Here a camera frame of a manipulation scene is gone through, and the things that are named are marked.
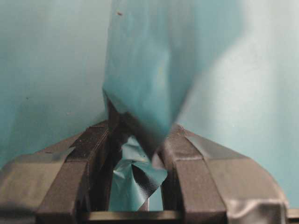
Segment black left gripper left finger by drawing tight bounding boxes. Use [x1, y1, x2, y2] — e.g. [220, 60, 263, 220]
[0, 121, 112, 224]

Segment silver zip bag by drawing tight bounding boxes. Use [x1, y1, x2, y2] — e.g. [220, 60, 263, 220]
[103, 0, 242, 211]

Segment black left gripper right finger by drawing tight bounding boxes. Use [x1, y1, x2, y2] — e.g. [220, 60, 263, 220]
[158, 125, 288, 224]

